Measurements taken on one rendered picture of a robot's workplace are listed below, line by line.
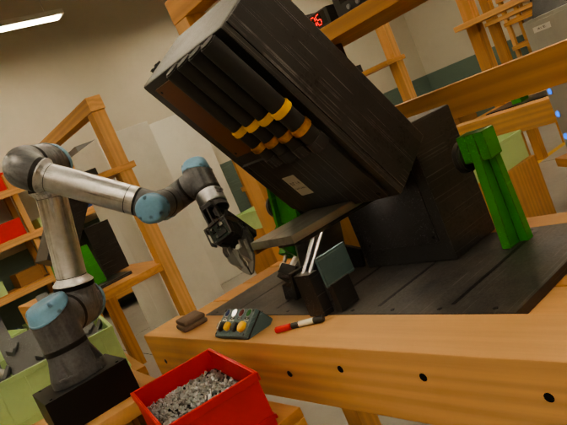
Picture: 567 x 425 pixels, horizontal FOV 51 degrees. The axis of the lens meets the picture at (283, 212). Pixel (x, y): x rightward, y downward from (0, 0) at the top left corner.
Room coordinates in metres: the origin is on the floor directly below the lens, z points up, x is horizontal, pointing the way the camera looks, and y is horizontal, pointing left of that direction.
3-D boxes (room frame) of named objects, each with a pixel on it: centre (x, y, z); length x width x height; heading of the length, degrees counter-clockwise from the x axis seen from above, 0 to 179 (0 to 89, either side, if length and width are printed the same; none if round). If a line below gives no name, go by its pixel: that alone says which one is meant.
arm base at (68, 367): (1.58, 0.68, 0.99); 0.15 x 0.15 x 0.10
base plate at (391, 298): (1.53, -0.14, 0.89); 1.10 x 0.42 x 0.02; 36
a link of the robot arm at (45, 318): (1.59, 0.69, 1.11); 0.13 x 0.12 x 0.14; 168
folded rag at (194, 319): (1.78, 0.39, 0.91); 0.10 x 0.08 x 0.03; 23
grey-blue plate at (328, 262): (1.36, -0.06, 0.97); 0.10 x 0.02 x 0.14; 126
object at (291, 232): (1.40, -0.10, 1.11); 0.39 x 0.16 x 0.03; 126
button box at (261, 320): (1.50, 0.21, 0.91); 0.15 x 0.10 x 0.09; 36
